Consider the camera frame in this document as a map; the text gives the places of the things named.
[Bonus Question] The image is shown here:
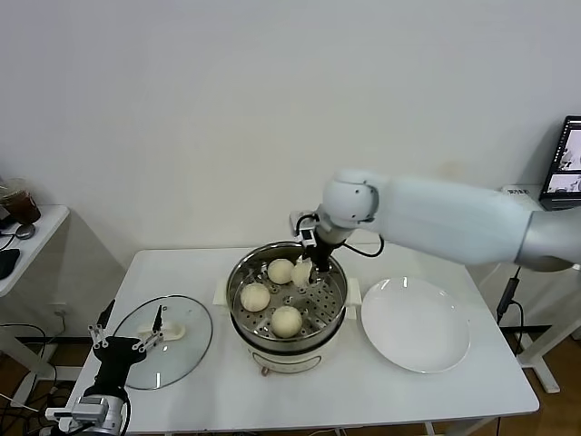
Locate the white steamed baozi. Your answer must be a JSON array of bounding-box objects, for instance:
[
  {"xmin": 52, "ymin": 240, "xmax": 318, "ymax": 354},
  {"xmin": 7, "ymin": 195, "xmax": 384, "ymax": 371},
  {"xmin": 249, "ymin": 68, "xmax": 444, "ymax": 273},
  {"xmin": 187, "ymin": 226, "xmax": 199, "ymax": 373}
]
[
  {"xmin": 290, "ymin": 262, "xmax": 314, "ymax": 288},
  {"xmin": 271, "ymin": 305, "xmax": 303, "ymax": 339},
  {"xmin": 239, "ymin": 283, "xmax": 272, "ymax": 313},
  {"xmin": 266, "ymin": 257, "xmax": 295, "ymax": 286}
]

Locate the dark grey open laptop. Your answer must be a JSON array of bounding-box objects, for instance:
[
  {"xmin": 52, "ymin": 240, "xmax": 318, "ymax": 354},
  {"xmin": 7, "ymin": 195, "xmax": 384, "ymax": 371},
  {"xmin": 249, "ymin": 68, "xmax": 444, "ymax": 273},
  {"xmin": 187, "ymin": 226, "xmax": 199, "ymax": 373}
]
[{"xmin": 538, "ymin": 115, "xmax": 581, "ymax": 211}]

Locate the white side desk with cup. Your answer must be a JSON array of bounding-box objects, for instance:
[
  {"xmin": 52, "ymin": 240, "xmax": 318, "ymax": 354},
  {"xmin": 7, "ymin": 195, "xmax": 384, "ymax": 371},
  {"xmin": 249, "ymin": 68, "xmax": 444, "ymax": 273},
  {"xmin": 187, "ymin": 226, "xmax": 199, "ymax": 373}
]
[{"xmin": 0, "ymin": 204, "xmax": 72, "ymax": 408}]

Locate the glass lid with cream handle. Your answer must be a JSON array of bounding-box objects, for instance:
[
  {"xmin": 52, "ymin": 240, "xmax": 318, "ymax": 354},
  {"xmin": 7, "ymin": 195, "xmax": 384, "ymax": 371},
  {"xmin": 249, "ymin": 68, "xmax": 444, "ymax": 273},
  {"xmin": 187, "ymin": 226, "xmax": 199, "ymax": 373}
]
[{"xmin": 107, "ymin": 294, "xmax": 214, "ymax": 391}]

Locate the black computer mouse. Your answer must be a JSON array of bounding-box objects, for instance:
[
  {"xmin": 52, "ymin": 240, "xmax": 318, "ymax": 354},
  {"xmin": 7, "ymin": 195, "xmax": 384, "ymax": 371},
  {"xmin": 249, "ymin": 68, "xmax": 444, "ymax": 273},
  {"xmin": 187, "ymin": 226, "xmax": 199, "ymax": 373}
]
[{"xmin": 0, "ymin": 248, "xmax": 23, "ymax": 281}]

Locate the plastic cup of iced coffee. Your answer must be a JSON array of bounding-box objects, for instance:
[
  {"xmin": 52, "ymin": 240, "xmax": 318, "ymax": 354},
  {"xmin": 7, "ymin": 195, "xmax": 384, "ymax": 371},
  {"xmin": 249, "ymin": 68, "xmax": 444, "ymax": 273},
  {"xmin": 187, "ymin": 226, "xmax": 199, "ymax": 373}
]
[{"xmin": 0, "ymin": 179, "xmax": 43, "ymax": 226}]

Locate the black cable with adapter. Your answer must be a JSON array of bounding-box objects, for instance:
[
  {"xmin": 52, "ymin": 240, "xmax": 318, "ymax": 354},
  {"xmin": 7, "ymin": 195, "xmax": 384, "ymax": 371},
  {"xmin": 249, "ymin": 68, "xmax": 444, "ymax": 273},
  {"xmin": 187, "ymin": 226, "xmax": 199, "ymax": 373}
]
[{"xmin": 495, "ymin": 265, "xmax": 526, "ymax": 355}]

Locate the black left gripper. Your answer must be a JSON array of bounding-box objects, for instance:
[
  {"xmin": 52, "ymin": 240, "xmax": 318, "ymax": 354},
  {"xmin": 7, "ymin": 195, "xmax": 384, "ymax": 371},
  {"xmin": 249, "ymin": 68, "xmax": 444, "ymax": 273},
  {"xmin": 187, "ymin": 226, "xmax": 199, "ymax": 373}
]
[{"xmin": 84, "ymin": 299, "xmax": 165, "ymax": 399}]

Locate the perforated steel steamer basket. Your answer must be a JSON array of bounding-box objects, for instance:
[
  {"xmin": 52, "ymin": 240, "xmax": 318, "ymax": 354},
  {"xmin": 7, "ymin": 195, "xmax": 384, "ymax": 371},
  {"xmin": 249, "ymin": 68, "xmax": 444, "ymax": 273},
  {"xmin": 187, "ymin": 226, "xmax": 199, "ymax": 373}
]
[{"xmin": 226, "ymin": 243, "xmax": 350, "ymax": 353}]

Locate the cream electric cooker pot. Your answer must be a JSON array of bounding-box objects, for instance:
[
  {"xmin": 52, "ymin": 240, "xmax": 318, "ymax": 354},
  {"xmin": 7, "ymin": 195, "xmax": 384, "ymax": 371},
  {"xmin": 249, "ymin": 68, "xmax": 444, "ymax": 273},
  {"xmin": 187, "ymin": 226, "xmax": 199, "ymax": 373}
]
[{"xmin": 212, "ymin": 276, "xmax": 363, "ymax": 378}]

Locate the white side desk with laptop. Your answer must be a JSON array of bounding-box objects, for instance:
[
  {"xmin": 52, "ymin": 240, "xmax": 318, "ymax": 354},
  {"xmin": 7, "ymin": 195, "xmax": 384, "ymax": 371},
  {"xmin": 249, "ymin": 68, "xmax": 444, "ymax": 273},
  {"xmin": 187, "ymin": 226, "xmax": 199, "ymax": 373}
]
[{"xmin": 498, "ymin": 183, "xmax": 568, "ymax": 395}]

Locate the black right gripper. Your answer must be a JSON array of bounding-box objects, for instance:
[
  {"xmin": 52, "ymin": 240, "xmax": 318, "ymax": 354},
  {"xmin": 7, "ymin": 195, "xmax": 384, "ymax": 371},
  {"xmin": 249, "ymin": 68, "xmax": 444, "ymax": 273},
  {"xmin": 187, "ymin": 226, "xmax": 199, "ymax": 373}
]
[{"xmin": 309, "ymin": 235, "xmax": 340, "ymax": 285}]

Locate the white floor cable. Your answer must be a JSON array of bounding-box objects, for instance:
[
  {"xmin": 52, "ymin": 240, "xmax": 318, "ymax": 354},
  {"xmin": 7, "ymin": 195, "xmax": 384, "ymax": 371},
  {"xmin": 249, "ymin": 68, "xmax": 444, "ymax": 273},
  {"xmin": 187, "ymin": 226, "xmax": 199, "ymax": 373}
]
[{"xmin": 0, "ymin": 392, "xmax": 51, "ymax": 417}]

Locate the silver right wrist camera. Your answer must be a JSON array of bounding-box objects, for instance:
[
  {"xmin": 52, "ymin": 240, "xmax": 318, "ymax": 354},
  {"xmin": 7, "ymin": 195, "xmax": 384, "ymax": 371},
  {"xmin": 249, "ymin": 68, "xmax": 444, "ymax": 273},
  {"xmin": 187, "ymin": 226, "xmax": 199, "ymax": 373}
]
[{"xmin": 289, "ymin": 211, "xmax": 321, "ymax": 249}]

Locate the white round plate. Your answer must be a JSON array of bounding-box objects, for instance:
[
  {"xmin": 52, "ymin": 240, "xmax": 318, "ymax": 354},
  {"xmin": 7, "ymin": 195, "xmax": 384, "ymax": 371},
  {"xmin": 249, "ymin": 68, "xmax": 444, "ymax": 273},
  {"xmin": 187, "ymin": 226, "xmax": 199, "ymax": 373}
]
[{"xmin": 360, "ymin": 276, "xmax": 472, "ymax": 374}]

